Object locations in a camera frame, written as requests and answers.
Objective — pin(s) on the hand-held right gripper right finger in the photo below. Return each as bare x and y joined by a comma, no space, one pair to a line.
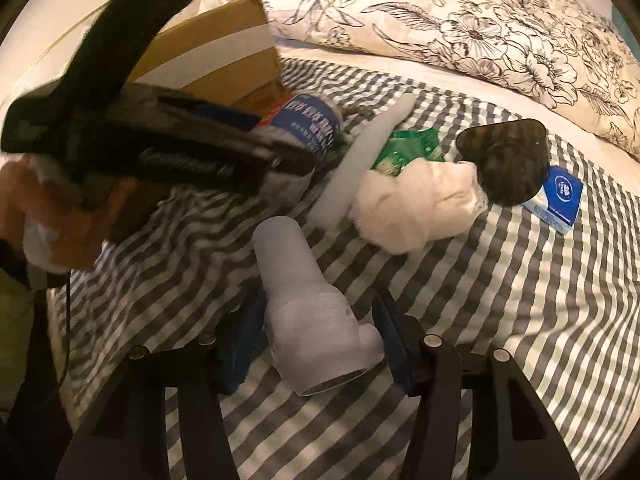
395,345

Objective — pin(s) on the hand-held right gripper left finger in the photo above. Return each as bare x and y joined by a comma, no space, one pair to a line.
240,345

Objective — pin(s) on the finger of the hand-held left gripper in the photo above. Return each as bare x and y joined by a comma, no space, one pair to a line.
210,115
210,157

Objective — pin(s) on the brown cardboard box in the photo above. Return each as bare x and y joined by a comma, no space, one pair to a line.
210,45

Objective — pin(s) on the blue label bottle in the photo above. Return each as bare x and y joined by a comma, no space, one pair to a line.
305,120

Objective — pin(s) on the white plush toy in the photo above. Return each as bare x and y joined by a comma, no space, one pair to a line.
415,205

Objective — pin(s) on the white tube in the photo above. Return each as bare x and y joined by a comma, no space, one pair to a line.
365,155

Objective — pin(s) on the green snack packet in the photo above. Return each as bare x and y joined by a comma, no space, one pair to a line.
410,152

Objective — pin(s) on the dark heart-shaped glasses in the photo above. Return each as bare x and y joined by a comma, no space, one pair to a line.
505,160

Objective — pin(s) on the blue white tissue pack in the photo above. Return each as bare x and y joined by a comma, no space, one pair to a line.
557,192

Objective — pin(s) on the person's left hand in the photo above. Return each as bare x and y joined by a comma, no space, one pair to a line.
65,230

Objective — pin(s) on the grey checked cloth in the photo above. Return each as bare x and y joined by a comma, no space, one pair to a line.
500,310

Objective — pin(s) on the person's green clothing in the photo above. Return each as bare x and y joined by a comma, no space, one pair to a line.
15,335

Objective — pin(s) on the floral printed duvet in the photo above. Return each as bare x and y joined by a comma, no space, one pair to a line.
475,25

